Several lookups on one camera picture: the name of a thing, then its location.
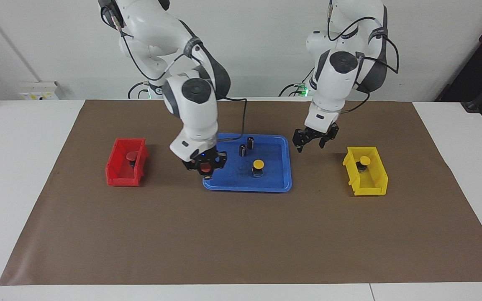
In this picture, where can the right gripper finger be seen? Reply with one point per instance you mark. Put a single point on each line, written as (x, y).
(191, 166)
(219, 163)

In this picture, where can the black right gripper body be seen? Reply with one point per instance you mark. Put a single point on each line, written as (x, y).
(209, 155)

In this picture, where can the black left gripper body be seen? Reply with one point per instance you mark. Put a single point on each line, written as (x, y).
(317, 133)

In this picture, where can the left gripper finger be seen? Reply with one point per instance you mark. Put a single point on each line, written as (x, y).
(299, 140)
(331, 138)

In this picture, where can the red push button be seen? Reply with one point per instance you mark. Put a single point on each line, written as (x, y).
(204, 169)
(132, 155)

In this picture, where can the yellow push button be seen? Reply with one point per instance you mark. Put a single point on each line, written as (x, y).
(258, 164)
(365, 160)

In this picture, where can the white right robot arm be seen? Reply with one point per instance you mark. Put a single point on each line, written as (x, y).
(195, 113)

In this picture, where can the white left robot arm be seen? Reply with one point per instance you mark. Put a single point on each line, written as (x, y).
(341, 71)

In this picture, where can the black cylindrical capacitor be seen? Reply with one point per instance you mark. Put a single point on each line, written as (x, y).
(242, 150)
(250, 142)

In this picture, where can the blue plastic tray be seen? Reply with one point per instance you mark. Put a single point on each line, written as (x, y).
(274, 175)

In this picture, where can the green lit connector box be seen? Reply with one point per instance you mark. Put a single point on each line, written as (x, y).
(301, 90)

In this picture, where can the yellow plastic storage bin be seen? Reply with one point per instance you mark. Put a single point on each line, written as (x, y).
(370, 188)

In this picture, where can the red plastic storage bin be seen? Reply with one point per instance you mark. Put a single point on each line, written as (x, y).
(119, 177)

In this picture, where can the brown paper table mat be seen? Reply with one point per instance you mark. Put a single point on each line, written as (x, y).
(241, 242)

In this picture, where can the white wall socket box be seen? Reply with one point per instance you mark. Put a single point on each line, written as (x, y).
(38, 91)

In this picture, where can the grey wall conduit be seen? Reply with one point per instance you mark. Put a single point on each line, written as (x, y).
(8, 42)

